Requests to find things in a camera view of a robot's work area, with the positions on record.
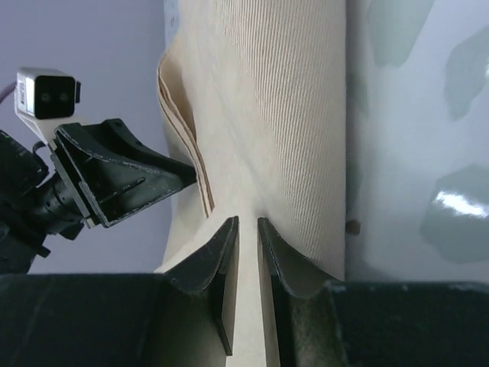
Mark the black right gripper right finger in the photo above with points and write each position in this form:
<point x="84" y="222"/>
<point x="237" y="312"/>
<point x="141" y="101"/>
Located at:
<point x="311" y="319"/>

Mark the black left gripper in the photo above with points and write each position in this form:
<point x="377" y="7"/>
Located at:
<point x="50" y="208"/>

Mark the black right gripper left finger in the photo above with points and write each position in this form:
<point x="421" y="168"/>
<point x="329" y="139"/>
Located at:
<point x="183" y="317"/>

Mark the beige wooden board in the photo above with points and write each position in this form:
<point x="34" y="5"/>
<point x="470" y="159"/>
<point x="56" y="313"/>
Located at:
<point x="253" y="95"/>

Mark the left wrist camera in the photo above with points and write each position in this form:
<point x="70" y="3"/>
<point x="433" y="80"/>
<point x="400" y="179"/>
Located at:
<point x="45" y="99"/>

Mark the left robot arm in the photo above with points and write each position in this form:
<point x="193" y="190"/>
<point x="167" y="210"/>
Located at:
<point x="103" y="175"/>

